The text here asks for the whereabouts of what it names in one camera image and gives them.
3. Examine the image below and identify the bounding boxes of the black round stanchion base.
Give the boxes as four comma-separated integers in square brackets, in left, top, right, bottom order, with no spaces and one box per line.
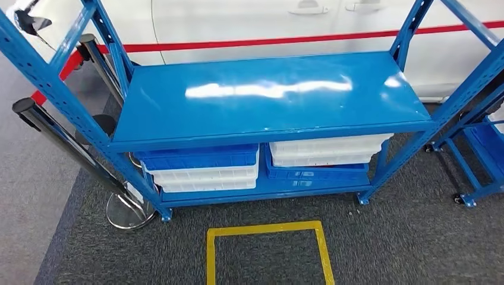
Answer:
[74,114,118,147]

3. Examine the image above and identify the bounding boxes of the narrow blue shelf rack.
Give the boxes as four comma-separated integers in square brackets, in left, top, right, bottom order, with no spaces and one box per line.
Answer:
[425,84,504,208]

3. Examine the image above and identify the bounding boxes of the white plastic crate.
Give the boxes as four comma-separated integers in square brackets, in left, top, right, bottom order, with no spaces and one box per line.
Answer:
[488,108,504,135]
[269,134,395,168]
[141,151,261,194]

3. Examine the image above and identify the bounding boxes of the yellow floor tape square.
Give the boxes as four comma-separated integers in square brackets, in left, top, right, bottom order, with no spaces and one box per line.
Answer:
[206,220,335,285]

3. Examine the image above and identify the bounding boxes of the white car door handle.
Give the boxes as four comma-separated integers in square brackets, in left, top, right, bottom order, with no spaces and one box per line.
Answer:
[345,0,385,12]
[288,0,329,15]

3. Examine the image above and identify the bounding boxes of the red barrier belt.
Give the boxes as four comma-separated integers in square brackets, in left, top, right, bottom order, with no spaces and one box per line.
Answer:
[30,50,86,106]

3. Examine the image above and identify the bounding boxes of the wide blue shelf rack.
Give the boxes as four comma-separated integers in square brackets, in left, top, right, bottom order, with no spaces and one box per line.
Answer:
[0,0,504,223]

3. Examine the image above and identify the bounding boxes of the dark car side mirror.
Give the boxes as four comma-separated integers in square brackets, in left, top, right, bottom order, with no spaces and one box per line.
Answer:
[15,8,53,37]

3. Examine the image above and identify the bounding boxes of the blue plastic crate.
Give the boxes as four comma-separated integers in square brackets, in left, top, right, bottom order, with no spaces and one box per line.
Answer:
[264,143,370,181]
[134,143,260,171]
[470,123,504,174]

